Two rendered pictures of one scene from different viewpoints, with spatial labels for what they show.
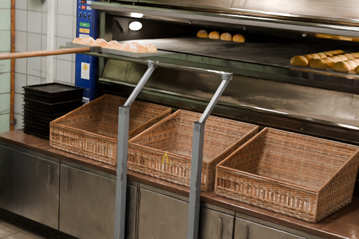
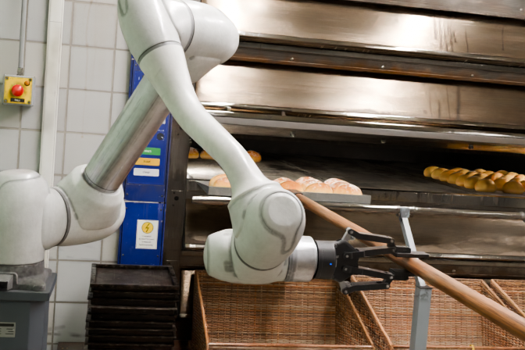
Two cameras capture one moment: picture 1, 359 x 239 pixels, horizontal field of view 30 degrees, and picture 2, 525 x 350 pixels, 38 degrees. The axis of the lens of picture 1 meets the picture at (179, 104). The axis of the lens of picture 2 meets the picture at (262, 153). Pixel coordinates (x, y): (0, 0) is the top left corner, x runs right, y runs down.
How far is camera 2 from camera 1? 3.31 m
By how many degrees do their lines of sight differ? 49
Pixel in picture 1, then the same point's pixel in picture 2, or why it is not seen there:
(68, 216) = not seen: outside the picture
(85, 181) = not seen: outside the picture
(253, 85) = (461, 224)
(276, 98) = (498, 238)
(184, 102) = not seen: hidden behind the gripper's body
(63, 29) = (80, 161)
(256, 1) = (473, 109)
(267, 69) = (487, 201)
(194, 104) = (368, 263)
